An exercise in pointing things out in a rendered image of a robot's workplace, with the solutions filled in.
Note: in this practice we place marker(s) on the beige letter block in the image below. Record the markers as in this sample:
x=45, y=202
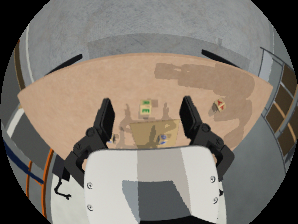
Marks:
x=111, y=140
x=145, y=107
x=162, y=139
x=220, y=104

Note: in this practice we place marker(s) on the tan flat mat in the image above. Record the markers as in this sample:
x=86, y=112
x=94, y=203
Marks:
x=146, y=133

